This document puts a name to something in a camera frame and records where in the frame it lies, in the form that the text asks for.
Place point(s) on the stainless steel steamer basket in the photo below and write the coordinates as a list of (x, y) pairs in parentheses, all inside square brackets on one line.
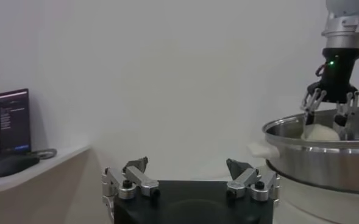
[(319, 167)]

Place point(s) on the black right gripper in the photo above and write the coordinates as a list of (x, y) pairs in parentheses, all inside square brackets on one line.
[(337, 76)]

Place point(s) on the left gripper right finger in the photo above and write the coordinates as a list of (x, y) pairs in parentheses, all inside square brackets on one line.
[(246, 178)]

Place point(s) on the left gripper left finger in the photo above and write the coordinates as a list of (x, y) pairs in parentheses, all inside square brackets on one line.
[(139, 178)]

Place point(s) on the round grey disc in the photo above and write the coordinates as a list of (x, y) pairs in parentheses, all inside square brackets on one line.
[(52, 151)]

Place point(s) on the black computer mouse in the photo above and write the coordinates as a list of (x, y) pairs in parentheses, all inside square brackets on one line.
[(14, 165)]

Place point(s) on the white steamed baozi bun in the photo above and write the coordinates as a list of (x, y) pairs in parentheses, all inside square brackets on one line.
[(319, 134)]

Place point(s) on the white side desk with laptop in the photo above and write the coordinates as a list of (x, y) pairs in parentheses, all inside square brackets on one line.
[(66, 153)]

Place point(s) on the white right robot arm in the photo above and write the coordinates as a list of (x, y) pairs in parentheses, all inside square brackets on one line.
[(346, 33)]

